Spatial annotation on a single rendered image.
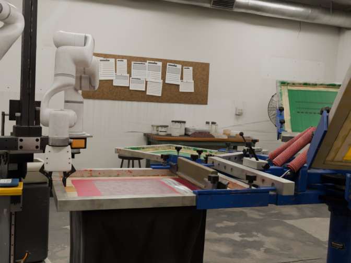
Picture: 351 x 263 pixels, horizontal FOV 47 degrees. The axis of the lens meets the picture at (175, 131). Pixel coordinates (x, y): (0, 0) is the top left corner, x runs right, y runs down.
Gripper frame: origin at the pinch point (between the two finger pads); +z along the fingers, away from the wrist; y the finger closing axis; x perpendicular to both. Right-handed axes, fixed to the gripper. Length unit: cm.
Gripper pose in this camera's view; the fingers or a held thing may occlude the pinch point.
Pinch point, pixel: (57, 183)
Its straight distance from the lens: 163.3
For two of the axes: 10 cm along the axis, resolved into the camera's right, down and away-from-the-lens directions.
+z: -0.5, 10.0, 0.7
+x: 3.5, 0.9, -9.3
